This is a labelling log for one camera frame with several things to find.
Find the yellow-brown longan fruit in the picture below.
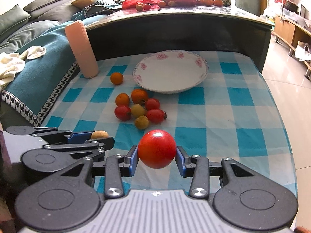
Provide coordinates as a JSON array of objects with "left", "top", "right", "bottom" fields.
[{"left": 91, "top": 130, "right": 109, "bottom": 139}]

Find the large red tomato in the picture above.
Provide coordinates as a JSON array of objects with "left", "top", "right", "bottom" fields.
[{"left": 138, "top": 129, "right": 176, "bottom": 169}]

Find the yellow-green fruit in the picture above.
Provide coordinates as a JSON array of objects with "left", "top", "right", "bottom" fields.
[{"left": 131, "top": 104, "right": 146, "bottom": 118}]

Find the larger orange tangerine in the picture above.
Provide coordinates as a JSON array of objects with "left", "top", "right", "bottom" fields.
[{"left": 131, "top": 88, "right": 149, "bottom": 106}]

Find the small orange kumquat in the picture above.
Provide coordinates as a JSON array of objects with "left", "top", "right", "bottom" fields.
[{"left": 110, "top": 72, "right": 123, "bottom": 85}]

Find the teal blanket houndstooth trim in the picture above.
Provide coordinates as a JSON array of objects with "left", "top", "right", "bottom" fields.
[{"left": 1, "top": 22, "right": 100, "bottom": 131}]

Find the blue white checkered tablecloth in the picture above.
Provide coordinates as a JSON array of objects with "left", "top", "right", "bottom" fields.
[{"left": 40, "top": 50, "right": 298, "bottom": 199}]

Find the cream crumpled cloth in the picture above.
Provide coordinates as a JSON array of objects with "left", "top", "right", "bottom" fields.
[{"left": 0, "top": 46, "right": 46, "bottom": 89}]

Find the white floral porcelain plate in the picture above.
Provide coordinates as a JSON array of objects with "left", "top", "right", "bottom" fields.
[{"left": 132, "top": 50, "right": 209, "bottom": 94}]

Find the grey green sofa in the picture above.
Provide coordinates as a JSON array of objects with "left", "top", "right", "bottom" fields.
[{"left": 1, "top": 0, "right": 124, "bottom": 53}]

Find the dark coffee table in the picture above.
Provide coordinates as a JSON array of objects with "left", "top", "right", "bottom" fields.
[{"left": 86, "top": 6, "right": 273, "bottom": 71}]

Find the wooden tv shelf unit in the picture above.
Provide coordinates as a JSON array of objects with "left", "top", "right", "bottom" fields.
[{"left": 273, "top": 13, "right": 311, "bottom": 81}]

